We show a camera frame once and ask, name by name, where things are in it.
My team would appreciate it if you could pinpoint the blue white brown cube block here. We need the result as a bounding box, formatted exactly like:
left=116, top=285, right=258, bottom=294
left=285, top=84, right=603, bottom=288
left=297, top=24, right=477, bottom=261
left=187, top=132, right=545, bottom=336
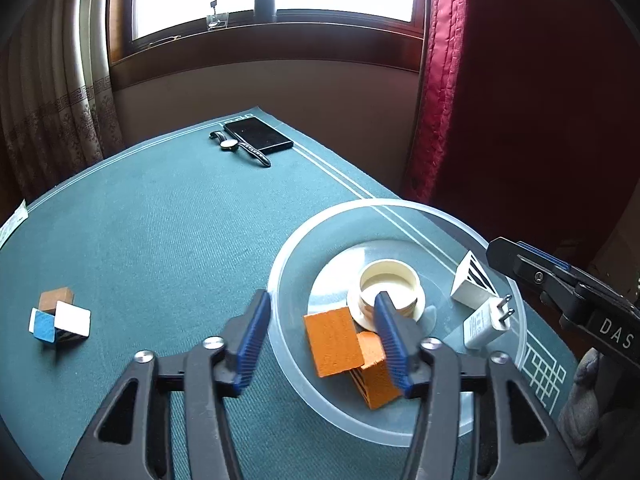
left=28, top=287, right=92, bottom=347

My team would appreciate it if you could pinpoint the black wristwatch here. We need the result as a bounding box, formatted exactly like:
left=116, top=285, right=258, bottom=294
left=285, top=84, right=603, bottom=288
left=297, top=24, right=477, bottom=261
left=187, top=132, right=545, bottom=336
left=209, top=130, right=272, bottom=168

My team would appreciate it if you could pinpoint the white ribbed flanged ring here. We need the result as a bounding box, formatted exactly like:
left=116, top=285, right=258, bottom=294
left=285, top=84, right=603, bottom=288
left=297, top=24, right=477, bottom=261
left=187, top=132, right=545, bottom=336
left=346, top=258, right=427, bottom=333

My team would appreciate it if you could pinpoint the beige patterned curtain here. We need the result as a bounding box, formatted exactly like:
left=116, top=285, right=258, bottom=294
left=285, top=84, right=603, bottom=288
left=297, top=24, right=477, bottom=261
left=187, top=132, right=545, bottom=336
left=0, top=0, right=126, bottom=201

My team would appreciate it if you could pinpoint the orange striped block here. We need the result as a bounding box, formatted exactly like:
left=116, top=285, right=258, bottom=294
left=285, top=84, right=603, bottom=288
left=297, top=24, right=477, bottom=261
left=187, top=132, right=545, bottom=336
left=348, top=331, right=403, bottom=411

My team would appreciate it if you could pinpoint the black smartphone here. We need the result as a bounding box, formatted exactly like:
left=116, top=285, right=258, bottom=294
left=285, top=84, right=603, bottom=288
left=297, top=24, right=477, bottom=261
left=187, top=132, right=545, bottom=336
left=222, top=116, right=294, bottom=156

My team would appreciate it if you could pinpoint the person's right hand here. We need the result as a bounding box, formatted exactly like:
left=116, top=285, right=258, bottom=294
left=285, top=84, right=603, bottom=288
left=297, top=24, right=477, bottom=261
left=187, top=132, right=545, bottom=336
left=557, top=347, right=608, bottom=466

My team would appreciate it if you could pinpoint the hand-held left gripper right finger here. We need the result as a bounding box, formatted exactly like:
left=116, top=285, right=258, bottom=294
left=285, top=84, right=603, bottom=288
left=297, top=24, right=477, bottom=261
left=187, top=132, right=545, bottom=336
left=372, top=291, right=583, bottom=480

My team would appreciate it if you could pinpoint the clear plastic bowl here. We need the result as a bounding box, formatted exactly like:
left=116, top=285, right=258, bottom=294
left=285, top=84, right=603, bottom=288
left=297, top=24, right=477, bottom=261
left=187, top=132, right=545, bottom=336
left=266, top=199, right=528, bottom=448

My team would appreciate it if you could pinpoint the white striped wedge block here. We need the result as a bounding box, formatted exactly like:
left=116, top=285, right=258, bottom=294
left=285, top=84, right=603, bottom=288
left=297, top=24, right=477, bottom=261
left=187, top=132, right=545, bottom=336
left=450, top=250, right=499, bottom=309

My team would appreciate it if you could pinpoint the red curtain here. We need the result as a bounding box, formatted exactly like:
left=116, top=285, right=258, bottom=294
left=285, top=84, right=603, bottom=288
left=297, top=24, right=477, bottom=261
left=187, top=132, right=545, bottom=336
left=402, top=0, right=640, bottom=261

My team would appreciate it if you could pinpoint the teal table cloth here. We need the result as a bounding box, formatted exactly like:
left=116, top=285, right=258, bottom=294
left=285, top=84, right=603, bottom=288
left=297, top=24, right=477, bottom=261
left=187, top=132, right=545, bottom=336
left=0, top=105, right=578, bottom=480

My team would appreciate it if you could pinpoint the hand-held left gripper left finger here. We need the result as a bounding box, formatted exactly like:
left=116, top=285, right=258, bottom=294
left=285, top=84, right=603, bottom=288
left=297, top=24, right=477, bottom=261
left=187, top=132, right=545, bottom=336
left=61, top=289, right=272, bottom=480

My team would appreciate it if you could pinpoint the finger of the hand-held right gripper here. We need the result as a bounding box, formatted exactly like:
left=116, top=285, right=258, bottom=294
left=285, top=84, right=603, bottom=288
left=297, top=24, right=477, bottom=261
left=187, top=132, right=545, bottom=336
left=517, top=241, right=573, bottom=272
left=487, top=237, right=591, bottom=307

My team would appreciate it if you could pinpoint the white charger plug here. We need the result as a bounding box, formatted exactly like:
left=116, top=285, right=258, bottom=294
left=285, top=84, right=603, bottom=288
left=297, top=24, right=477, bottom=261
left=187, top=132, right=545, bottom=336
left=462, top=294, right=516, bottom=351

